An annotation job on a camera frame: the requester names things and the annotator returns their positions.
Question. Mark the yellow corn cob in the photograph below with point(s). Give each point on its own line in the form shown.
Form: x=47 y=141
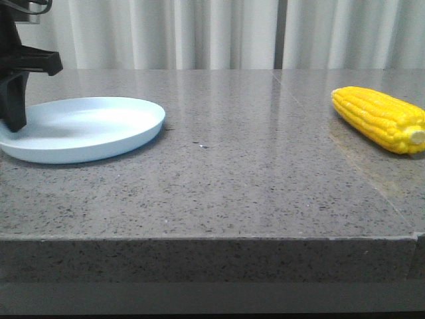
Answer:
x=393 y=124

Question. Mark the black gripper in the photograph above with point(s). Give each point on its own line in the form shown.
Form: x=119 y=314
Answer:
x=17 y=57

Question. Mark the light blue round plate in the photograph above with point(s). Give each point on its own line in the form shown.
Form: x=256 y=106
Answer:
x=83 y=129

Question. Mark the white pleated curtain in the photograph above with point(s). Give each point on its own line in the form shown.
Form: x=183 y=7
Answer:
x=232 y=34

